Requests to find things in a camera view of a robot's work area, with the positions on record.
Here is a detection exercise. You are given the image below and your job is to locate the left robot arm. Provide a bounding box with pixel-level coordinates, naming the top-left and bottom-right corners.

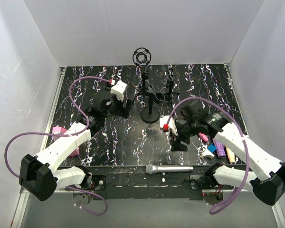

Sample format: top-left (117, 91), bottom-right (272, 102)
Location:
top-left (19, 98), bottom-right (133, 201)

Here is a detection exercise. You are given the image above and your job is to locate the silver grey microphone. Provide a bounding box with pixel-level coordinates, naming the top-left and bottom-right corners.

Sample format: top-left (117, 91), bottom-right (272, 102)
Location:
top-left (145, 164), bottom-right (194, 174)

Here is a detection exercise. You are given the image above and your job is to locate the purple glitter microphone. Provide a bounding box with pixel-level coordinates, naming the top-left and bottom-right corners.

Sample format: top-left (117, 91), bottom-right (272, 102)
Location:
top-left (212, 139), bottom-right (226, 157)

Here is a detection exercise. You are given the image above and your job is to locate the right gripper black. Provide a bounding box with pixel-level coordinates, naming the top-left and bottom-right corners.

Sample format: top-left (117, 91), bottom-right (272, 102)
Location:
top-left (169, 119), bottom-right (200, 153)

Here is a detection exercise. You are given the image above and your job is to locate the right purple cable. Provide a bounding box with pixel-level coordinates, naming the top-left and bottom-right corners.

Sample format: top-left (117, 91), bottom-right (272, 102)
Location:
top-left (166, 96), bottom-right (250, 215)

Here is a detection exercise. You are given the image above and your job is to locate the beige peach microphone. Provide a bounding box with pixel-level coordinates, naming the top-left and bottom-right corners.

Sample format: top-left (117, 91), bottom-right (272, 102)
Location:
top-left (226, 147), bottom-right (236, 164)

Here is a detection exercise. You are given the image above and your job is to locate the pink tall microphone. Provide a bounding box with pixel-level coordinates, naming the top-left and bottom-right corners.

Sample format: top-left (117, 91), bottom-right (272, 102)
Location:
top-left (198, 133), bottom-right (209, 143)

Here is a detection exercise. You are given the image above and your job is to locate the pink plastic block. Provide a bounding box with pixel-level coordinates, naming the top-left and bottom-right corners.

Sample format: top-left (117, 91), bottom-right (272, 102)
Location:
top-left (51, 126), bottom-right (80, 157)

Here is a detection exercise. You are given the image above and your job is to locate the black tripod stand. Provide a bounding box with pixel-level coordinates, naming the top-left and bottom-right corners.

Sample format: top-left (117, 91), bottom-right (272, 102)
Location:
top-left (132, 47), bottom-right (156, 105)
top-left (164, 68), bottom-right (180, 109)

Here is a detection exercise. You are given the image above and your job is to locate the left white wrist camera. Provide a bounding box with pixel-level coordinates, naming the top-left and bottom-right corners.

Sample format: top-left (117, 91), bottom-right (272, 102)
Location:
top-left (110, 79), bottom-right (128, 101)

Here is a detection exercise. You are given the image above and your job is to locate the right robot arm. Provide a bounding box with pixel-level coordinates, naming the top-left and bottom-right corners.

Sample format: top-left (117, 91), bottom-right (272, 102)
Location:
top-left (161, 97), bottom-right (285, 206)

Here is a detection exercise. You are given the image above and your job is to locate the white and blue block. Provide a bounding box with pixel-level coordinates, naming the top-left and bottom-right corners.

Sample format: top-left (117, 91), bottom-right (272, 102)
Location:
top-left (201, 144), bottom-right (216, 159)

